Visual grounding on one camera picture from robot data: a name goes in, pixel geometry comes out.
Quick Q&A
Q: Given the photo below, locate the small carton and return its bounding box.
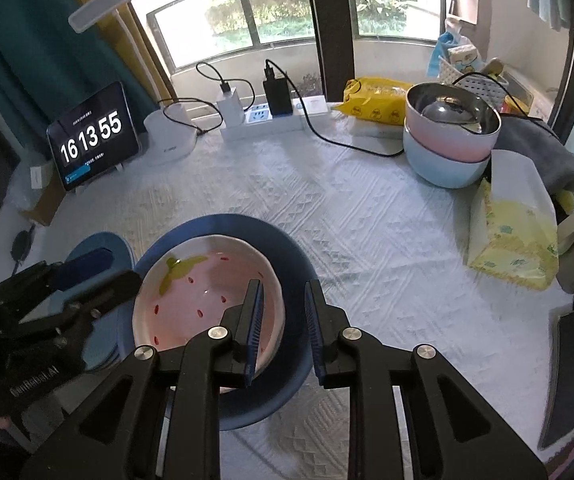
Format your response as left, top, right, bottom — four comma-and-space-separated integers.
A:
447, 44, 484, 72

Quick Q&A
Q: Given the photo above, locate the black flat object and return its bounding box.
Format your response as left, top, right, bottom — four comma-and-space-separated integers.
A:
538, 309, 574, 451

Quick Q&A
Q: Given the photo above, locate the white desk lamp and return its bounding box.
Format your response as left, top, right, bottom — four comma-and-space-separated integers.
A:
68, 0, 201, 163

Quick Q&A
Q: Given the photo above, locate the stainless steel bowl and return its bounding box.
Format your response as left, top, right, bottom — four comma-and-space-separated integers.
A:
405, 82, 504, 137

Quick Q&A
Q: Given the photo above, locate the grey towel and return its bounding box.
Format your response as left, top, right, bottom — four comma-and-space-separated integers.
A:
491, 115, 574, 194

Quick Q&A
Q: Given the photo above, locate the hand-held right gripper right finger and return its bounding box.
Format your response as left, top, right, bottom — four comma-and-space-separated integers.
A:
305, 280, 548, 480

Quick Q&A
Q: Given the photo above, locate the tablet showing clock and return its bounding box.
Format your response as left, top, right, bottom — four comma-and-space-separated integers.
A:
46, 81, 144, 193

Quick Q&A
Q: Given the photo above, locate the black round device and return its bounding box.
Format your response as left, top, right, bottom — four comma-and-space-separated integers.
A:
11, 227, 36, 264

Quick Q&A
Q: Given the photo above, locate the white perforated basket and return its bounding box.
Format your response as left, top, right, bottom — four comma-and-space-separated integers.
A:
438, 55, 512, 108

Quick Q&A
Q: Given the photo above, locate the blue plastic bag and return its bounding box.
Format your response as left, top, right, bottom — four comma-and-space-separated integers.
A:
437, 17, 465, 58

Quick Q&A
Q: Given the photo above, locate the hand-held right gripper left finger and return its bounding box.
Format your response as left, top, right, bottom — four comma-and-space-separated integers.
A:
19, 280, 264, 480

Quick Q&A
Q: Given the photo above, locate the light blue plate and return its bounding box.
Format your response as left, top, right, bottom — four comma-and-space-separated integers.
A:
47, 231, 136, 373

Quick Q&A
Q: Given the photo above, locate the white charger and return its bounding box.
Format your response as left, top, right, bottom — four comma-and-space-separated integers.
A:
215, 86, 246, 128

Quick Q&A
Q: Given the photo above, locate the dark window frame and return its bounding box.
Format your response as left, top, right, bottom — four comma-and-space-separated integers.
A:
301, 0, 358, 103

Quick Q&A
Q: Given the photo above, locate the teal curtain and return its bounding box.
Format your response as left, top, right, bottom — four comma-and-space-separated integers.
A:
0, 0, 160, 141

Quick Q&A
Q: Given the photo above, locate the white textured tablecloth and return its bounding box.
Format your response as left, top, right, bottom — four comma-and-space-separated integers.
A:
0, 102, 574, 480

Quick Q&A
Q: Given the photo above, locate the pink strawberry print bowl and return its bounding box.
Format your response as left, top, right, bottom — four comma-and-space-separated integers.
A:
132, 233, 288, 395

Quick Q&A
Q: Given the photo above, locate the large blue bowl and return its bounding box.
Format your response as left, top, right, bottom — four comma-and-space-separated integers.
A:
133, 213, 316, 432

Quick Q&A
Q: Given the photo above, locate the yellow tissue pack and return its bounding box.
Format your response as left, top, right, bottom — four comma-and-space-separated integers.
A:
467, 149, 561, 291

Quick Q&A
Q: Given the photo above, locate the cardboard box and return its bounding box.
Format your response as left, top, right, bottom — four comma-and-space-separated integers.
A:
21, 177, 65, 227

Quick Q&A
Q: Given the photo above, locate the small white box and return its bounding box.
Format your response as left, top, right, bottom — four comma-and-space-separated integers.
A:
28, 161, 48, 192

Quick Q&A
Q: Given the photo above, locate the yellow packet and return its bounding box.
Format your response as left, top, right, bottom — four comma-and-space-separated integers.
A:
342, 76, 416, 128

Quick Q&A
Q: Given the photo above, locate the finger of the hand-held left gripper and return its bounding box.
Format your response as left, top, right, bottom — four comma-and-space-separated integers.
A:
48, 248, 114, 292
27, 269, 144, 362

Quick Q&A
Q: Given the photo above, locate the balcony railing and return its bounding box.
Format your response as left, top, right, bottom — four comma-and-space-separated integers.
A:
146, 0, 470, 73

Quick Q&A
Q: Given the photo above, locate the thin black cable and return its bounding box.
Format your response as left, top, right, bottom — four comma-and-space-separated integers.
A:
449, 72, 560, 136

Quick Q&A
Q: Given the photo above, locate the white power strip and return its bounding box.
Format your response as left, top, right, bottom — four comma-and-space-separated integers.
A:
219, 96, 328, 142

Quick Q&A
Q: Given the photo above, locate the black charger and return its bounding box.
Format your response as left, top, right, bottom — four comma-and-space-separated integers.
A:
263, 77, 294, 117

